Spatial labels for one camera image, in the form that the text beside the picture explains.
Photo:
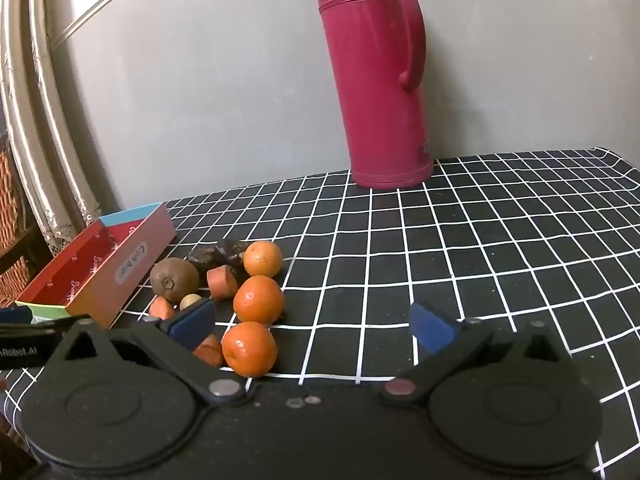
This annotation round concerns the beige curtain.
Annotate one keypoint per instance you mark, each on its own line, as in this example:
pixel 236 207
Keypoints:
pixel 35 110

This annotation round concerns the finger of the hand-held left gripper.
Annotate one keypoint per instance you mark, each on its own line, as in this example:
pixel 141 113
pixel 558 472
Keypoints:
pixel 30 326

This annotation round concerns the red cardboard box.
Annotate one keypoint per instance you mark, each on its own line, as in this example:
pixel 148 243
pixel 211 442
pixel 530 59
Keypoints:
pixel 95 265

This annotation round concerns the orange carrot piece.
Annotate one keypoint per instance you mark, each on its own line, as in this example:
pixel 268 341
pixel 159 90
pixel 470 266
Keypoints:
pixel 210 352
pixel 222 282
pixel 161 307

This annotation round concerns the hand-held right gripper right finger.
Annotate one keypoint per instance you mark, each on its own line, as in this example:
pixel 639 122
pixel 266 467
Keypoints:
pixel 429 331

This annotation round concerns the small beige round longan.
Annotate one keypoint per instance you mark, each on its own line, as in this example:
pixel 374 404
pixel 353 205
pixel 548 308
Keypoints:
pixel 189 301

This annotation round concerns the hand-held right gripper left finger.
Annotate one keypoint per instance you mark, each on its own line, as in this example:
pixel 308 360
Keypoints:
pixel 192 322

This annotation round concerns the brown kiwi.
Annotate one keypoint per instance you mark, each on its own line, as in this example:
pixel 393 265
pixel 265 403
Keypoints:
pixel 172 277

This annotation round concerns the brown wicker chair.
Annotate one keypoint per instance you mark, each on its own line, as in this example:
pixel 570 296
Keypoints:
pixel 12 260

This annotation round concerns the black white checkered tablecloth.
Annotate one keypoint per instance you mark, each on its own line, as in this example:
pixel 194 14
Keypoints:
pixel 450 250

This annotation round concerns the pink thermos flask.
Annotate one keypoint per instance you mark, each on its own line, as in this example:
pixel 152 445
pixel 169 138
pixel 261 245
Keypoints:
pixel 380 90

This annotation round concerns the orange mandarin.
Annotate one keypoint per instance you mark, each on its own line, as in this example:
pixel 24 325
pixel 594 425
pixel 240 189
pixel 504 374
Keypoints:
pixel 259 299
pixel 250 349
pixel 262 259

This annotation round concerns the dark wrinkled dried fruit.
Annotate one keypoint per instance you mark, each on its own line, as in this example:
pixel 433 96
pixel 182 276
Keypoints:
pixel 202 259
pixel 231 255

